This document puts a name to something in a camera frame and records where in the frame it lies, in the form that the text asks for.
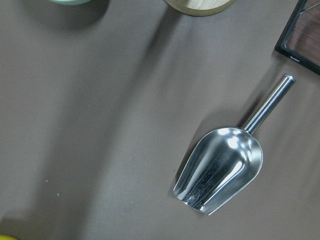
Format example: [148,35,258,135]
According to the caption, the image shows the mint green bowl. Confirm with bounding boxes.
[50,0,91,6]

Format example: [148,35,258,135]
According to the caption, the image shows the dark wooden glass tray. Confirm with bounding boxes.
[274,0,320,74]

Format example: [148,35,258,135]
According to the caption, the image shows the steel ice scoop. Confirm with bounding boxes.
[173,74,296,216]

